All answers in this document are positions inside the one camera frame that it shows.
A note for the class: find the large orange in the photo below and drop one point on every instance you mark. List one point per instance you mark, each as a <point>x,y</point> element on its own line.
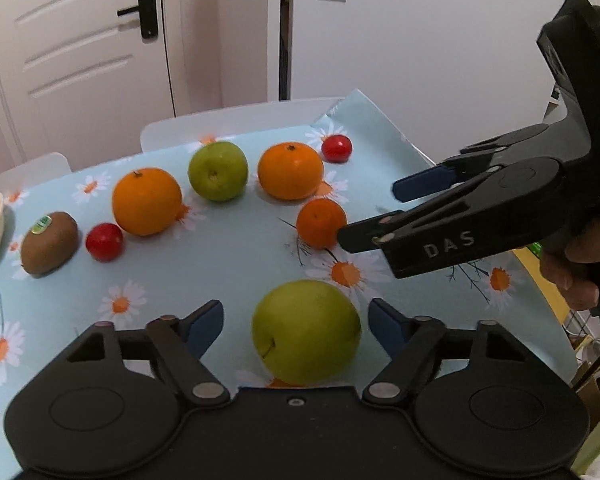
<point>146,202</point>
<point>290,171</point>

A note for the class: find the light blue daisy tablecloth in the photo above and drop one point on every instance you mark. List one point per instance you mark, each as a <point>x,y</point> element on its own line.
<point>230,260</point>

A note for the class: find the large green apple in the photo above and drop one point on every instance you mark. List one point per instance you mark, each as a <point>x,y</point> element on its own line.
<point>305,330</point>

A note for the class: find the white panel door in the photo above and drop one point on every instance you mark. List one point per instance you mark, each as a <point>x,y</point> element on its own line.
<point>80,95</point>

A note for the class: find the small green apple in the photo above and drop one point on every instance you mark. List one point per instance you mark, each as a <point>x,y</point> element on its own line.
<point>218,171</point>

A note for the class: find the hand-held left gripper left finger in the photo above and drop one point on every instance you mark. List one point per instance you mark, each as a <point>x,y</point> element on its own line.
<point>207,325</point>

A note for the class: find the red tomato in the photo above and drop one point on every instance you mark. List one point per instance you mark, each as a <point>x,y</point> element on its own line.
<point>105,242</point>
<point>336,149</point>

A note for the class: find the brown kiwi with green sticker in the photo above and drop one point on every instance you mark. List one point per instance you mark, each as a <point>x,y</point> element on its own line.
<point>50,245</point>

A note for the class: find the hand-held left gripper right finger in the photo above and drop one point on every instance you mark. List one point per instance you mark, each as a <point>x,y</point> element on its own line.
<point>380,321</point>

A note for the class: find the white sliding door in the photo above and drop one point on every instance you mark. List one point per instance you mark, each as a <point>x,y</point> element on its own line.
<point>430,35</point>

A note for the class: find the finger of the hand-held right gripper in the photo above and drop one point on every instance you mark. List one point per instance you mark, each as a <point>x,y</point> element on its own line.
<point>360,235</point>
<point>420,183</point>

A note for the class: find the small mandarin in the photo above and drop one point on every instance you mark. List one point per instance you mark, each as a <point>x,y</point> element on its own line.
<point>320,222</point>

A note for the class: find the person's right hand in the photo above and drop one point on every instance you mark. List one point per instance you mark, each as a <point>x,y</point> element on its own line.
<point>575,275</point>

